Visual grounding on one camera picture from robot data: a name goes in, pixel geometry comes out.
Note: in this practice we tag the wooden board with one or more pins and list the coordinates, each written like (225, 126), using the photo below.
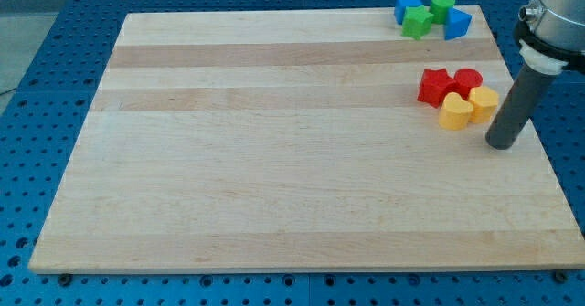
(293, 141)

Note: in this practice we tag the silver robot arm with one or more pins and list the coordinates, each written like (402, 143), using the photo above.
(550, 37)

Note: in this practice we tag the green cylinder block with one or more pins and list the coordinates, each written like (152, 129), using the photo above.
(440, 9)

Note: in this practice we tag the blue cube block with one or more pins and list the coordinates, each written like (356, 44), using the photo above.
(400, 8)

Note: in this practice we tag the red cylinder block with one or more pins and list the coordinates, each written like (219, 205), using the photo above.
(467, 79)

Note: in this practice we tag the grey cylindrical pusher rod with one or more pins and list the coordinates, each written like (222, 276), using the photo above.
(530, 85)

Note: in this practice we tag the yellow hexagon block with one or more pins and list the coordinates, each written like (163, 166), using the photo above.
(485, 101)

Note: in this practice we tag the green star block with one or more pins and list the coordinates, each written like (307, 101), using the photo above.
(417, 22)

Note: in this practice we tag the red star block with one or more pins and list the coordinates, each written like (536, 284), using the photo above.
(435, 84)

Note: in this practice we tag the blue triangular block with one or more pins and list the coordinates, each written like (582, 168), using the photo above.
(457, 23)

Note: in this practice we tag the yellow heart block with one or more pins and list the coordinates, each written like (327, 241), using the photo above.
(455, 112)

